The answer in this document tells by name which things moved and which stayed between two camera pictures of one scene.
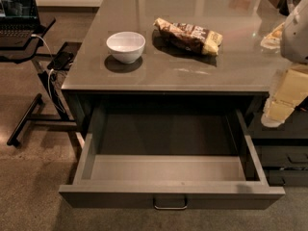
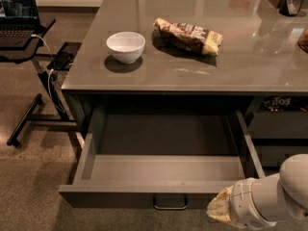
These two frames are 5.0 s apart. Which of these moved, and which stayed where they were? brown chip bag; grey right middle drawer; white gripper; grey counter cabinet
Moved: white gripper
Stayed: grey counter cabinet; brown chip bag; grey right middle drawer
